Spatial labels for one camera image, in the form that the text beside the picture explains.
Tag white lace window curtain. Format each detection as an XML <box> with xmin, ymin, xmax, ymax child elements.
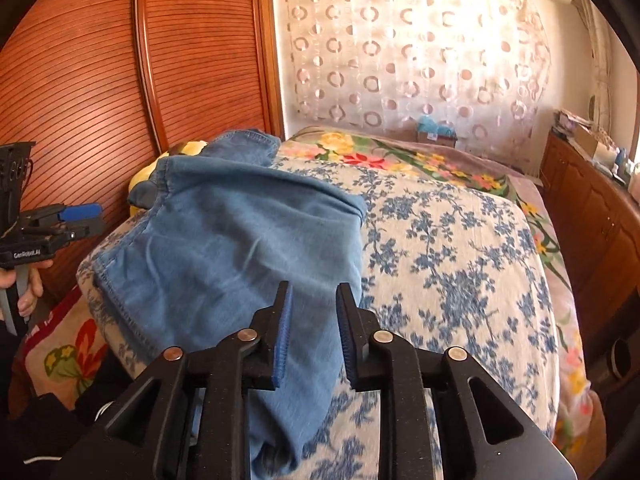
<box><xmin>580</xmin><ymin>0</ymin><xmax>621</xmax><ymax>126</ymax></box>

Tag stack of papers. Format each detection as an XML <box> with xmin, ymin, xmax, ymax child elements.
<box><xmin>555</xmin><ymin>110</ymin><xmax>593</xmax><ymax>137</ymax></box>

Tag blue denim pants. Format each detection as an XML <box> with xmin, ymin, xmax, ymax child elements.
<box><xmin>92</xmin><ymin>130</ymin><xmax>368</xmax><ymax>476</ymax></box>

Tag wooden cabinet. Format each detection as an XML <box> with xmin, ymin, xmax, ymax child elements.
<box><xmin>540</xmin><ymin>130</ymin><xmax>640</xmax><ymax>311</ymax></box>

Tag light blue bag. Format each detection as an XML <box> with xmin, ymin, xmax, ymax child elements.
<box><xmin>417</xmin><ymin>115</ymin><xmax>457</xmax><ymax>138</ymax></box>

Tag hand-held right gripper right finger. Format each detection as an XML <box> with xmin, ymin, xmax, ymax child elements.
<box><xmin>336</xmin><ymin>282</ymin><xmax>576</xmax><ymax>480</ymax></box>

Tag dark clothing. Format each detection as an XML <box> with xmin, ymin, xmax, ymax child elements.
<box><xmin>0</xmin><ymin>390</ymin><xmax>131</xmax><ymax>480</ymax></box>

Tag yellow plush toy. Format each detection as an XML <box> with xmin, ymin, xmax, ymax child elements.
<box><xmin>127</xmin><ymin>140</ymin><xmax>210</xmax><ymax>218</ymax></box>

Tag small beige box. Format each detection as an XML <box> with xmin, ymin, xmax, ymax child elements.
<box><xmin>575</xmin><ymin>127</ymin><xmax>609</xmax><ymax>157</ymax></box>

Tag pink floral blanket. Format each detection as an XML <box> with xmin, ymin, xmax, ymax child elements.
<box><xmin>277</xmin><ymin>126</ymin><xmax>601</xmax><ymax>461</ymax></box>

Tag cream floral quilt red edge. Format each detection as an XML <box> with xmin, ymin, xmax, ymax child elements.
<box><xmin>22</xmin><ymin>285</ymin><xmax>118</xmax><ymax>401</ymax></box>

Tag dark round object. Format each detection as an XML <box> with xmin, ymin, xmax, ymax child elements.
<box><xmin>607</xmin><ymin>337</ymin><xmax>637</xmax><ymax>381</ymax></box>

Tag sheer circle-patterned curtain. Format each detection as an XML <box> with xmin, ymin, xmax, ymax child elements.
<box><xmin>272</xmin><ymin>0</ymin><xmax>556</xmax><ymax>143</ymax></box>

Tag person's left hand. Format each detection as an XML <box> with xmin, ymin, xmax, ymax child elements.
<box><xmin>0</xmin><ymin>257</ymin><xmax>53</xmax><ymax>318</ymax></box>

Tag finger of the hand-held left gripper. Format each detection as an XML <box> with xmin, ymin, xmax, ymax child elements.
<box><xmin>27</xmin><ymin>219</ymin><xmax>104</xmax><ymax>244</ymax></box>
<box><xmin>35</xmin><ymin>203</ymin><xmax>104</xmax><ymax>224</ymax></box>

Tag cardboard box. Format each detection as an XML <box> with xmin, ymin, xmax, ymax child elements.
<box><xmin>415</xmin><ymin>127</ymin><xmax>458</xmax><ymax>150</ymax></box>

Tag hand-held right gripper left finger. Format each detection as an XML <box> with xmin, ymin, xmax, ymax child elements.
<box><xmin>50</xmin><ymin>281</ymin><xmax>294</xmax><ymax>480</ymax></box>

